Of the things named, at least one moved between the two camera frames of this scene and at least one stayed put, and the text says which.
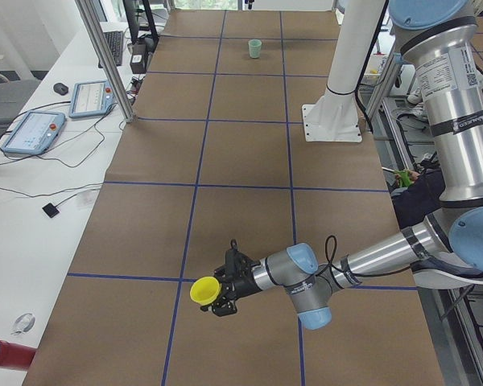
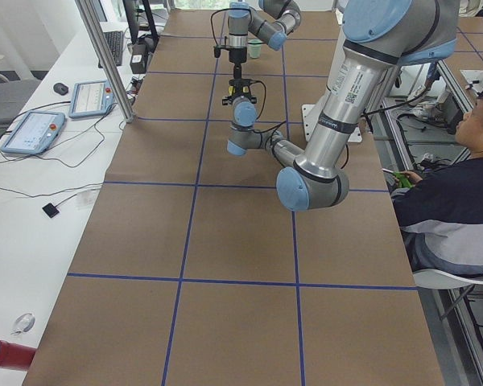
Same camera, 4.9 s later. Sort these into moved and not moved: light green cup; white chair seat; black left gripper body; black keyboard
Moved: black left gripper body
Not moved: black keyboard; light green cup; white chair seat
